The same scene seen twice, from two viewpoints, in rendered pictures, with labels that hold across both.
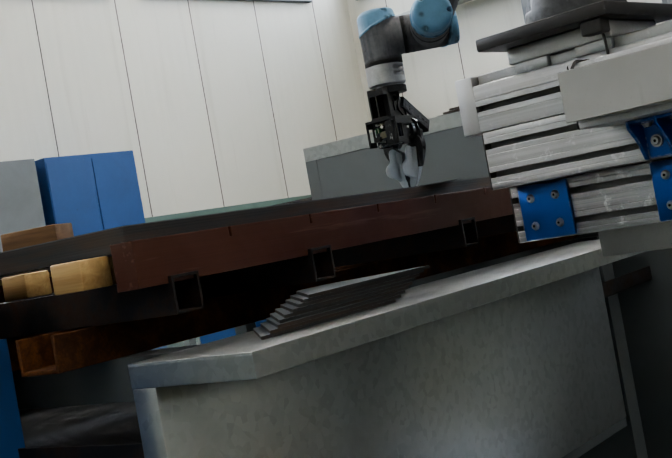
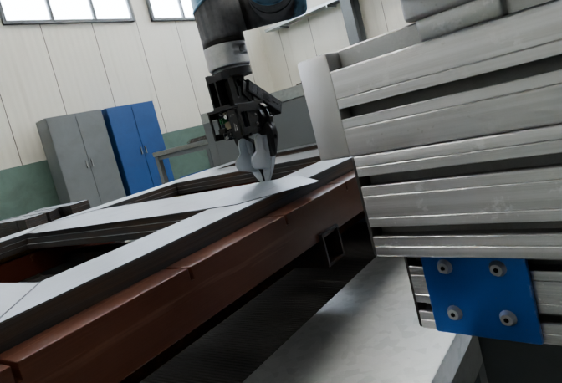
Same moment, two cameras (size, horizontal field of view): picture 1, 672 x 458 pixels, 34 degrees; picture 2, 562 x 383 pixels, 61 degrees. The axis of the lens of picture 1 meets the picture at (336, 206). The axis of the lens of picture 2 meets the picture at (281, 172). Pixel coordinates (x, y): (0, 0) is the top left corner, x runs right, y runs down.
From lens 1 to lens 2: 133 cm
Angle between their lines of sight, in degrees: 7
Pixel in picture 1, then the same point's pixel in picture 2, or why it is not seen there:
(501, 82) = (388, 60)
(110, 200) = (143, 126)
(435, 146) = (296, 109)
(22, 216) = (97, 139)
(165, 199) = (172, 123)
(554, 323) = not seen: hidden behind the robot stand
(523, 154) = (440, 203)
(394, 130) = (238, 120)
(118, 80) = (142, 65)
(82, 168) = (126, 111)
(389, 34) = (225, 7)
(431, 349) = not seen: outside the picture
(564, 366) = not seen: hidden behind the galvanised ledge
